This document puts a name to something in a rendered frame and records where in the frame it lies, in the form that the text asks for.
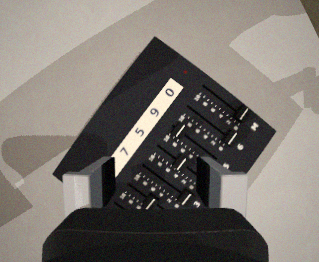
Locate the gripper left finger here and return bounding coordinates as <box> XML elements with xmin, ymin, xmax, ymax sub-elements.
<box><xmin>63</xmin><ymin>157</ymin><xmax>116</xmax><ymax>218</ymax></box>

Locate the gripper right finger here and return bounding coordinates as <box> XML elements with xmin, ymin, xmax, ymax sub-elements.
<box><xmin>196</xmin><ymin>157</ymin><xmax>248</xmax><ymax>218</ymax></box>

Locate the black lighting desk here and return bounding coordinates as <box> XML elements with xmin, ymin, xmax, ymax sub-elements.
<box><xmin>52</xmin><ymin>36</ymin><xmax>276</xmax><ymax>209</ymax></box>

